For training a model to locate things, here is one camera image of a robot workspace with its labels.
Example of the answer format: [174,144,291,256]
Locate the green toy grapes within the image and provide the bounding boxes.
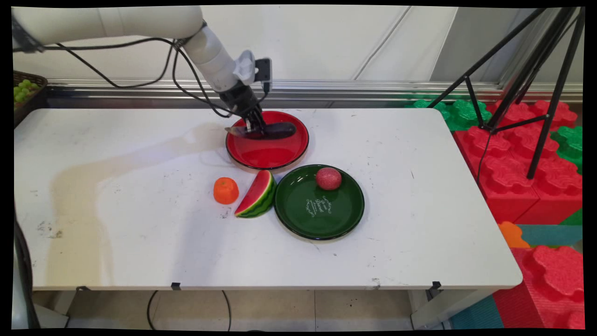
[14,79,41,105]

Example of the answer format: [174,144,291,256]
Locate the green round plate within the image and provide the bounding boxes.
[274,164,365,241]

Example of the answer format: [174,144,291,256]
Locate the black floor cable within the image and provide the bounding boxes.
[146,290,232,331]

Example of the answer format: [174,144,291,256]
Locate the dark purple toy eggplant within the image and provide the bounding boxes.
[224,122,298,140]

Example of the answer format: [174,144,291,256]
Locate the green foam block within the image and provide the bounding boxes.
[550,126,583,174]
[405,97,493,132]

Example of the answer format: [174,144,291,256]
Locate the black tripod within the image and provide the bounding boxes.
[427,7,586,180]

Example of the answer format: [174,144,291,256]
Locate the orange toy tangerine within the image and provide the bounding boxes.
[213,177,240,205]

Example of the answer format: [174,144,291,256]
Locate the toy watermelon slice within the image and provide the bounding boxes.
[234,170,278,218]

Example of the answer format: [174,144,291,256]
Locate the white table leg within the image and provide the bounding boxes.
[12,291,69,330]
[410,289,496,330]

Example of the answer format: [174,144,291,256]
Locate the thin black tripod cable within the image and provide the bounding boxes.
[476,132,492,185]

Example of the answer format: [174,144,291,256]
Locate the orange foam piece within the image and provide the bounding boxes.
[498,221,530,249]

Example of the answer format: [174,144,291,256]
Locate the black hanging cable bundle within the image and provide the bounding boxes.
[13,217,42,330]

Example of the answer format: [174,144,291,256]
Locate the teal foam mat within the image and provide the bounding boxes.
[515,224,583,247]

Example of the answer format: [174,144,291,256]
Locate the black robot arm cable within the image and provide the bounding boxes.
[13,21,272,118]

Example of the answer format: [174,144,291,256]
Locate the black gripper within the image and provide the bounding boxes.
[219,81,268,137]

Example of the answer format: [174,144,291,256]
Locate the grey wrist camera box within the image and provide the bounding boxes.
[255,57,273,94]

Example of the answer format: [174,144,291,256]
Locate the red round plate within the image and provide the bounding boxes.
[226,111,310,170]

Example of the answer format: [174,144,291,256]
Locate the brown wicker basket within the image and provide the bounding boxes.
[13,70,49,128]

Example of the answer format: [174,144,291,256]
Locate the silver metal wall rail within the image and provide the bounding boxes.
[46,78,583,109]

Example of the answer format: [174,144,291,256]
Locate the red toy apple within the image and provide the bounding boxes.
[316,167,342,191]

